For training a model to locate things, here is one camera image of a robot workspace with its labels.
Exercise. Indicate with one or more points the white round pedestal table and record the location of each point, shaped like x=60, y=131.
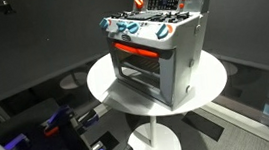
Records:
x=208, y=77

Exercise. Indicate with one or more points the purple clamp with orange trigger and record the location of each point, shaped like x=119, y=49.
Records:
x=58, y=114

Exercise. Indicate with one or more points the black clamp with silver bar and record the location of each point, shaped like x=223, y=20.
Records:
x=88, y=118

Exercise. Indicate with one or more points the grey toy kitchen stove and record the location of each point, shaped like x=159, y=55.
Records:
x=185, y=46

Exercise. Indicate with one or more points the grey round floor disc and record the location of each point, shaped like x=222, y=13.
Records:
x=73, y=80

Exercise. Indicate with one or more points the blue stove knob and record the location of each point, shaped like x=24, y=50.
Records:
x=133, y=27
x=104, y=23
x=161, y=31
x=121, y=26

